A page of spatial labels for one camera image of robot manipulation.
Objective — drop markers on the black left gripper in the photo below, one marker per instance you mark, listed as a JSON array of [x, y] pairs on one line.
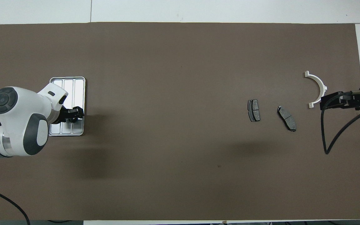
[[62, 115]]

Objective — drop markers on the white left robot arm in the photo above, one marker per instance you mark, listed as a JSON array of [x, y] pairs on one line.
[[14, 125]]

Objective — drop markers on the silver metal tray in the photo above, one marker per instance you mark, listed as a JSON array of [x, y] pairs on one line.
[[73, 90]]

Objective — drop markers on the elongated dark grey brake pad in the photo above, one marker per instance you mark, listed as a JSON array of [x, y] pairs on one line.
[[287, 118]]

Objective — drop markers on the rectangular dark grey brake pad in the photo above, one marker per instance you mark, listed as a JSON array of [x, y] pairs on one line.
[[254, 109]]

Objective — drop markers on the brown table mat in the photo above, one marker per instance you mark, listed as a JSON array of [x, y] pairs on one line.
[[180, 62]]

